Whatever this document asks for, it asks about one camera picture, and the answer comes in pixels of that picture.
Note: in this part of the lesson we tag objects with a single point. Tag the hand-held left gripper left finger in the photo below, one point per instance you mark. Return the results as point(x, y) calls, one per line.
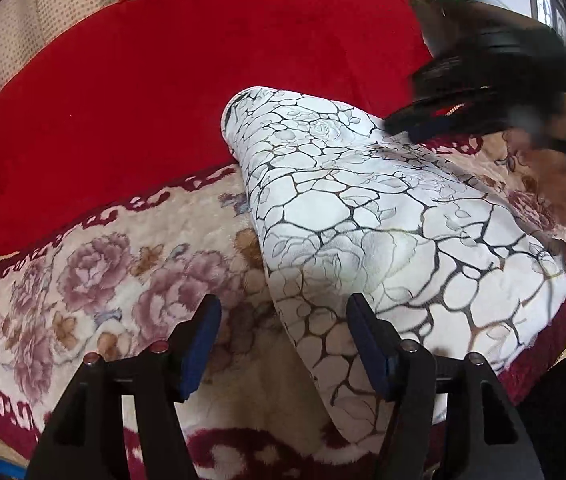
point(200, 345)

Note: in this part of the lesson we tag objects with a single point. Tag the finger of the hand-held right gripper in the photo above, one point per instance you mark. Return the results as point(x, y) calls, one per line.
point(428, 127)

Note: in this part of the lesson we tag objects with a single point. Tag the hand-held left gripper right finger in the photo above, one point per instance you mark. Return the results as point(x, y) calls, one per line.
point(368, 350)

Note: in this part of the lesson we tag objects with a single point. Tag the white crackle-print garment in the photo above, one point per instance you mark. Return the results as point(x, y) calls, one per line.
point(363, 220)

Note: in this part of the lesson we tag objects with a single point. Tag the person's right hand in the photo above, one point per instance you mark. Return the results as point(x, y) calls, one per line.
point(558, 170)

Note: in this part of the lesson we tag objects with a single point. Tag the floral sofa mat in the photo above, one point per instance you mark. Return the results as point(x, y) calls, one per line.
point(113, 285)

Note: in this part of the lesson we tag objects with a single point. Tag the red sofa back cushion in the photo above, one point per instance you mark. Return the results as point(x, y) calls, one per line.
point(138, 85)

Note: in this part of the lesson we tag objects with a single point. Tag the beige fabric sofa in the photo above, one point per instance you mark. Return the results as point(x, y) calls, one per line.
point(23, 25)

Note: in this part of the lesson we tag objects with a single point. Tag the framed wall picture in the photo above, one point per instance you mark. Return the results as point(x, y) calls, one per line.
point(548, 5)

